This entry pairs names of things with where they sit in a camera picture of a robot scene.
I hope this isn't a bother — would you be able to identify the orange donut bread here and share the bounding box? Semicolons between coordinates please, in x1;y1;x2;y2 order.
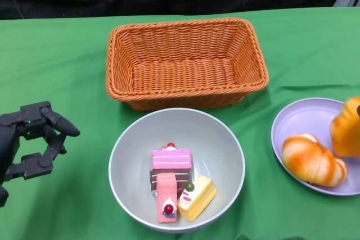
328;96;360;158

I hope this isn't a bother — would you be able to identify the green tablecloth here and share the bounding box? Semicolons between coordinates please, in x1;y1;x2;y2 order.
0;6;360;240

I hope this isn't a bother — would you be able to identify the slim pink cherry cake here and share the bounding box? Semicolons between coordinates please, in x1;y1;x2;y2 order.
156;172;179;224

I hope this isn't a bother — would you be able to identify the yellow cake slice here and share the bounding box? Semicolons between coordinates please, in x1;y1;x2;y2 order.
176;174;218;221

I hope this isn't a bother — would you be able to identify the chocolate layered cake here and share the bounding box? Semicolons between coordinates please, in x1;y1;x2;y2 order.
148;168;192;197

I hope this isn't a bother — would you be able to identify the striped croissant bread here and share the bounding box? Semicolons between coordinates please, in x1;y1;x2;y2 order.
282;133;350;187

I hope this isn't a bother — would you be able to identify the pink layered cake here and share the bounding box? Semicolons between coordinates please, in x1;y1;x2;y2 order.
151;143;194;174

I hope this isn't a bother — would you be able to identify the lavender plate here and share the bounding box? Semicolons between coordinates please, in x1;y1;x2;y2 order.
271;98;360;197

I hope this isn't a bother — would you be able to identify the pale green bowl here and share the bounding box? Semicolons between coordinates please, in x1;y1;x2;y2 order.
108;107;245;234

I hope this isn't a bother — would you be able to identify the orange wicker basket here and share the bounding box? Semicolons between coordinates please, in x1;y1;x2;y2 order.
105;17;270;111

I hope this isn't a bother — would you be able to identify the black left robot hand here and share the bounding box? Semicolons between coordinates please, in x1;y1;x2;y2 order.
0;101;81;187

